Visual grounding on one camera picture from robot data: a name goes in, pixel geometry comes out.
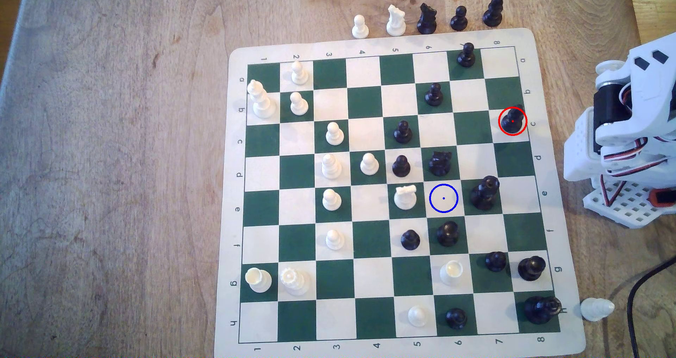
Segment white knight chess piece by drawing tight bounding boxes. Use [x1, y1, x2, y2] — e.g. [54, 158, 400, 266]
[386, 4, 407, 37]
[394, 184, 418, 211]

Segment white bishop chess piece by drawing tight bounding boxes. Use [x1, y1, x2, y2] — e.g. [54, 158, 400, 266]
[580, 298, 615, 322]
[321, 153, 343, 180]

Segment orange and black clamp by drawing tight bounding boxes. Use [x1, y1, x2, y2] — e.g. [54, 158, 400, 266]
[649, 187, 676, 208]

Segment black rook chess piece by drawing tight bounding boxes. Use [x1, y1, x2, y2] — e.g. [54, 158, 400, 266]
[518, 256, 547, 282]
[437, 221, 460, 247]

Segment black king chess piece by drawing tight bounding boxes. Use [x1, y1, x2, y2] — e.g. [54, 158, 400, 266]
[524, 296, 563, 325]

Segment black power cable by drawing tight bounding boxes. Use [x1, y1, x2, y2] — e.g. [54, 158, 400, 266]
[627, 258, 676, 358]

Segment white rook chess piece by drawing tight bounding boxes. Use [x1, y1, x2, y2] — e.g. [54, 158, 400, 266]
[245, 267, 273, 294]
[439, 260, 465, 287]

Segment green and white chess mat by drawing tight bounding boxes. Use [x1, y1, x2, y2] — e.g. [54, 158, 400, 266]
[214, 28, 587, 358]

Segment black queen chess piece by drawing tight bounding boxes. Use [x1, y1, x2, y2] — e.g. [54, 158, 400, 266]
[469, 175, 501, 211]

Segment black bishop chess piece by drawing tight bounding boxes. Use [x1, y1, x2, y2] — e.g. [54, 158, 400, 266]
[483, 0, 504, 28]
[501, 106, 527, 135]

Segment red white black servo wires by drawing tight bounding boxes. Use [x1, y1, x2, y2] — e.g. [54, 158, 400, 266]
[602, 136, 676, 176]

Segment white queen chess piece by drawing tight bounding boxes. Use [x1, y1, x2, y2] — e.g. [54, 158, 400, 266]
[279, 267, 310, 296]

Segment white grid robot base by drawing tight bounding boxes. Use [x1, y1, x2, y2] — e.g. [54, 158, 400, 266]
[583, 174, 676, 229]

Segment black knight chess piece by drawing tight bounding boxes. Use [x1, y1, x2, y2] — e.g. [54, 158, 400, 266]
[428, 150, 452, 176]
[417, 2, 438, 35]

